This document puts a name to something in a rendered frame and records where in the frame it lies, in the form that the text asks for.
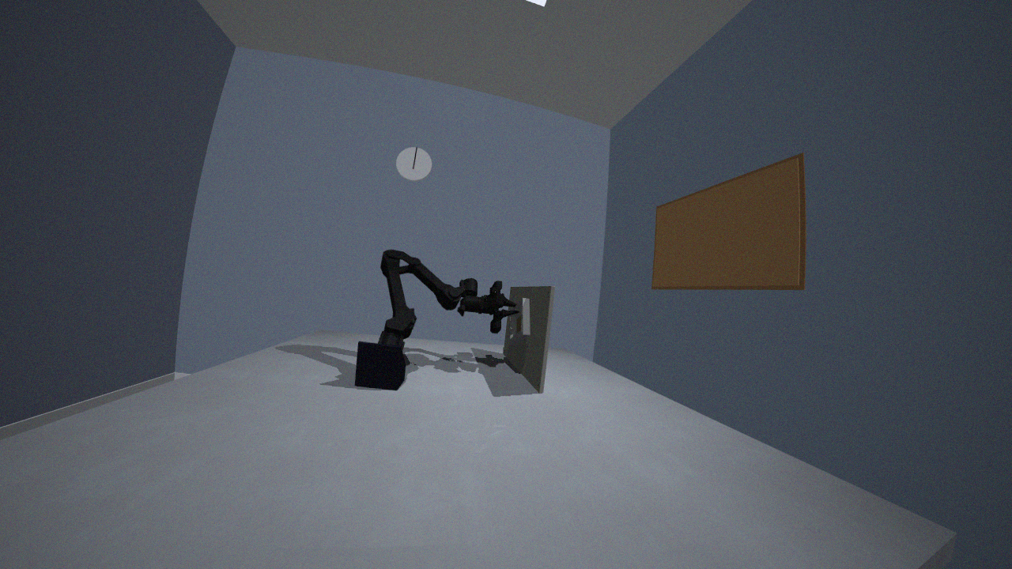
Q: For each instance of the grey rectangular picture frame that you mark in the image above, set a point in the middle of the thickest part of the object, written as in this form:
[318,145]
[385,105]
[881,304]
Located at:
[519,324]

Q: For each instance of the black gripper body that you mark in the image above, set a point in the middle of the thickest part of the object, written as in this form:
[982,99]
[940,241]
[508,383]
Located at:
[495,325]

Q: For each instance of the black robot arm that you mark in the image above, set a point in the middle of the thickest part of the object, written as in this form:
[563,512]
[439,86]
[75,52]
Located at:
[400,326]

